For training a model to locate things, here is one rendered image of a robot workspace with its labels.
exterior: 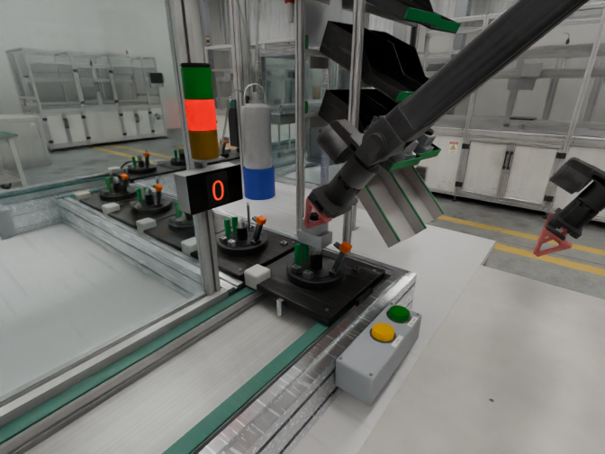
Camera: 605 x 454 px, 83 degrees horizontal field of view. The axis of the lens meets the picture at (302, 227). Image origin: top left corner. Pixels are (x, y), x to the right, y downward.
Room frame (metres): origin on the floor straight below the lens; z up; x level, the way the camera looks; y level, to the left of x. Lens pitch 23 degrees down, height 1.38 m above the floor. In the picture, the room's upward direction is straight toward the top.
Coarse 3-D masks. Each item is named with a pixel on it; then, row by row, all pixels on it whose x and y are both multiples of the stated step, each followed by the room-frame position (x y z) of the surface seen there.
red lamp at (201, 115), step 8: (192, 104) 0.61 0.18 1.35; (200, 104) 0.61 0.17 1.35; (208, 104) 0.61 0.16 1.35; (192, 112) 0.61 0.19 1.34; (200, 112) 0.60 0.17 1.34; (208, 112) 0.61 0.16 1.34; (192, 120) 0.61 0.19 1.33; (200, 120) 0.60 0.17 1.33; (208, 120) 0.61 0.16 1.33; (192, 128) 0.61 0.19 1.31; (200, 128) 0.60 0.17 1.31; (208, 128) 0.61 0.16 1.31; (216, 128) 0.63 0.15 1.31
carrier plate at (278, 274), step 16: (288, 256) 0.79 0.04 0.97; (336, 256) 0.79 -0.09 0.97; (272, 272) 0.71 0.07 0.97; (352, 272) 0.71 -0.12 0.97; (368, 272) 0.71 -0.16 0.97; (384, 272) 0.72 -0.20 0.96; (272, 288) 0.64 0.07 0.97; (288, 288) 0.64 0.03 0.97; (336, 288) 0.64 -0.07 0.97; (352, 288) 0.64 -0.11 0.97; (288, 304) 0.60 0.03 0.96; (304, 304) 0.58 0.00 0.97; (320, 304) 0.58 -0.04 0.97; (336, 304) 0.58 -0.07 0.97; (352, 304) 0.60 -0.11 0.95; (320, 320) 0.55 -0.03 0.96; (336, 320) 0.55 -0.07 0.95
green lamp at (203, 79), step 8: (184, 72) 0.61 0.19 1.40; (192, 72) 0.60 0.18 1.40; (200, 72) 0.61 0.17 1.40; (208, 72) 0.62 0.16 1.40; (184, 80) 0.61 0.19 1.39; (192, 80) 0.60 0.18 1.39; (200, 80) 0.61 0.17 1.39; (208, 80) 0.62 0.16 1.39; (184, 88) 0.61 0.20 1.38; (192, 88) 0.60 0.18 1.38; (200, 88) 0.61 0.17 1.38; (208, 88) 0.62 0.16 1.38; (184, 96) 0.62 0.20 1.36; (192, 96) 0.60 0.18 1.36; (200, 96) 0.61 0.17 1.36; (208, 96) 0.61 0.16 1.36
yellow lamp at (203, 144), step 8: (192, 136) 0.61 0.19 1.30; (200, 136) 0.60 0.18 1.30; (208, 136) 0.61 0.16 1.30; (216, 136) 0.63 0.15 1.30; (192, 144) 0.61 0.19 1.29; (200, 144) 0.60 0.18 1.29; (208, 144) 0.61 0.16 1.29; (216, 144) 0.62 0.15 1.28; (192, 152) 0.61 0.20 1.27; (200, 152) 0.60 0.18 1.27; (208, 152) 0.61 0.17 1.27; (216, 152) 0.62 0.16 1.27
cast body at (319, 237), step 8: (312, 216) 0.70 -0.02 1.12; (328, 224) 0.71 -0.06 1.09; (304, 232) 0.70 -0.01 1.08; (312, 232) 0.69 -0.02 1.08; (320, 232) 0.69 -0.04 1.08; (328, 232) 0.70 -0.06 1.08; (304, 240) 0.70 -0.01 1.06; (312, 240) 0.69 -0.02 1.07; (320, 240) 0.67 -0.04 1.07; (328, 240) 0.69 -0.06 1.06; (320, 248) 0.67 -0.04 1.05
